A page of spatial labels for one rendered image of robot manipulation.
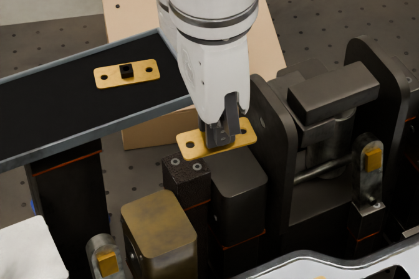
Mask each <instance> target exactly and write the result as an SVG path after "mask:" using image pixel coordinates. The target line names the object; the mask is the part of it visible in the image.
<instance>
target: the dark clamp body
mask: <svg viewBox="0 0 419 279"><path fill-rule="evenodd" d="M203 159H204V160H205V162H206V164H207V165H208V167H209V168H210V170H211V201H209V202H208V279H225V278H228V277H231V276H233V275H235V274H237V273H240V272H242V271H245V270H247V269H249V268H251V267H254V266H256V265H257V257H258V241H259V236H260V235H262V234H265V233H266V229H265V228H264V224H265V216H266V201H267V185H268V176H267V174H266V173H265V172H264V170H263V169H262V167H261V166H260V164H259V163H258V161H257V160H256V158H255V157H254V155H253V154H252V152H251V151H250V149H249V148H248V146H247V145H246V146H242V147H239V148H235V149H231V150H228V151H223V152H221V153H216V154H212V155H209V156H205V157H203Z"/></svg>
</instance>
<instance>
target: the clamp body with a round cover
mask: <svg viewBox="0 0 419 279"><path fill-rule="evenodd" d="M120 212H121V219H120V221H121V223H122V227H123V237H124V242H125V252H126V258H125V261H126V263H127V265H128V267H129V269H130V271H131V273H132V275H133V279H198V256H197V237H198V235H197V234H196V231H195V230H194V228H193V226H192V224H191V222H190V221H189V219H188V218H187V216H186V214H185V212H184V210H183V209H182V207H181V206H180V203H179V202H178V200H177V198H176V197H175V195H174V193H173V192H172V191H170V190H168V189H164V190H161V191H158V192H156V193H153V194H150V195H148V196H145V197H143V198H140V199H137V200H135V201H132V202H129V203H128V204H125V205H123V206H122V208H121V210H120Z"/></svg>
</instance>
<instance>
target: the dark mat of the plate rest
mask: <svg viewBox="0 0 419 279"><path fill-rule="evenodd" d="M149 59H154V60H156V63H157V67H158V71H159V73H160V79H159V80H155V81H151V82H145V83H138V84H133V85H126V86H122V87H115V88H108V89H104V90H99V89H98V88H97V85H96V81H95V76H94V70H95V69H97V68H100V67H108V66H112V65H119V64H126V63H130V62H138V61H142V60H149ZM188 94H189V92H188V89H187V87H186V85H185V82H184V80H183V77H182V76H181V73H180V70H179V66H178V62H177V61H176V59H175V58H174V56H173V54H172V53H171V52H170V50H169V48H168V47H167V46H166V44H165V43H164V41H163V39H162V38H161V36H160V35H159V33H156V34H152V35H149V36H146V37H142V38H140V39H137V40H133V41H131V42H127V43H125V44H122V45H118V46H116V47H112V48H110V49H107V50H103V51H101V52H97V53H94V54H91V55H88V56H85V57H82V58H79V59H76V60H73V61H70V62H67V63H64V64H61V65H58V66H55V67H52V68H49V69H45V70H42V71H40V72H36V73H33V74H30V75H27V76H25V77H21V78H18V79H15V80H12V81H10V82H6V83H3V84H0V161H2V160H4V159H7V158H10V157H13V156H16V155H18V154H21V153H25V152H27V151H30V150H32V149H36V148H38V147H41V146H44V145H47V144H49V143H53V142H55V141H58V140H61V139H64V138H67V137H69V136H72V135H76V134H77V133H81V132H83V131H87V130H89V129H92V128H95V127H97V126H100V125H104V124H106V123H109V122H111V121H115V120H117V119H120V118H123V117H126V116H128V115H132V114H134V113H137V112H139V111H143V110H146V109H148V108H151V107H154V106H157V105H160V104H162V103H165V102H168V101H171V100H174V99H176V98H180V97H183V96H185V95H188Z"/></svg>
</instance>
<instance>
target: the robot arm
mask: <svg viewBox="0 0 419 279"><path fill-rule="evenodd" d="M156 2H157V11H158V20H159V25H160V29H161V30H162V31H163V33H164V34H165V36H166V38H167V39H168V40H169V42H170V44H171V45H172V46H173V48H174V49H175V51H176V53H177V58H178V66H179V70H180V73H181V76H182V77H183V80H184V82H185V85H186V87H187V89H188V92H189V94H190V97H191V99H192V101H193V103H194V105H195V107H196V110H197V112H198V128H199V129H200V131H202V132H205V136H206V146H207V148H209V149H210V148H215V147H218V146H224V145H226V144H230V143H233V142H234V141H235V139H236V136H235V135H238V134H240V133H241V129H240V124H239V115H238V107H239V110H240V112H241V113H243V114H244V115H245V114H246V113H247V111H248V109H249V101H250V77H249V57H248V53H249V52H248V43H247V37H246V34H247V33H248V32H249V30H250V28H251V27H252V25H253V23H254V22H255V20H256V18H257V16H258V10H259V0H156ZM237 105H238V107H237Z"/></svg>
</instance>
